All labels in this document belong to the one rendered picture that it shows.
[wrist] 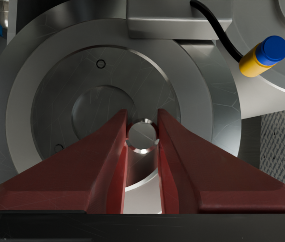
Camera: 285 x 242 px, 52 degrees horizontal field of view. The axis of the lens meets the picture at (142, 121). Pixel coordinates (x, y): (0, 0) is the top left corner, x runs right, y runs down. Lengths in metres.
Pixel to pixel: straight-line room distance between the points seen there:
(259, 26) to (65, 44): 0.11
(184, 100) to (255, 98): 0.07
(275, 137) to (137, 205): 0.26
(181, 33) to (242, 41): 0.04
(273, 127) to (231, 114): 0.23
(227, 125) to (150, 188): 0.06
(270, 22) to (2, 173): 0.18
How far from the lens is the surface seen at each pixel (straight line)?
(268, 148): 0.40
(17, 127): 0.17
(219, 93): 0.17
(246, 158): 0.52
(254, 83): 0.19
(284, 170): 0.37
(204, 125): 0.16
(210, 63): 0.17
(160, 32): 0.16
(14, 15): 0.20
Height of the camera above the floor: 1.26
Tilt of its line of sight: 4 degrees down
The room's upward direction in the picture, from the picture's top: 179 degrees counter-clockwise
